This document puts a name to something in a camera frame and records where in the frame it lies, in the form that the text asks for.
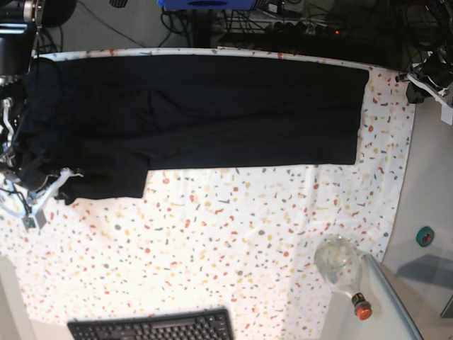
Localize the black computer keyboard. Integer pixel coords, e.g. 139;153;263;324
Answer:
67;309;234;340

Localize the blue box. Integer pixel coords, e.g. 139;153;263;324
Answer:
157;0;268;11

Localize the green tape roll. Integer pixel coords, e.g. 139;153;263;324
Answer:
415;226;435;247

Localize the black t-shirt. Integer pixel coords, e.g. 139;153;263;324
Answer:
18;55;369;204

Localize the terrazzo pattern tablecloth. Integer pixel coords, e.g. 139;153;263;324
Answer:
1;64;415;339

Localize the grey metal bar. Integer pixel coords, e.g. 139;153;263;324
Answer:
360;254;423;340

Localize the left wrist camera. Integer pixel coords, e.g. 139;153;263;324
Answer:
441;106;453;126

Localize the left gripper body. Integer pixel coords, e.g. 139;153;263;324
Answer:
396;63;452;106

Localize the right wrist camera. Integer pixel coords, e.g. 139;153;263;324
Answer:
22;210;47;232

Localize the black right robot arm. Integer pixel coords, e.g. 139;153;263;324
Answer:
1;1;91;227

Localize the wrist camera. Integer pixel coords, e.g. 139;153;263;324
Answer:
22;210;47;232
441;106;453;126

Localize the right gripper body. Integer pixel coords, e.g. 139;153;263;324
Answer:
0;162;71;217

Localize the clear bottle with orange cap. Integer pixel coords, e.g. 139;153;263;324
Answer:
314;234;372;321

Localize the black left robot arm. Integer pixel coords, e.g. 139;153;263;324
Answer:
389;1;452;108

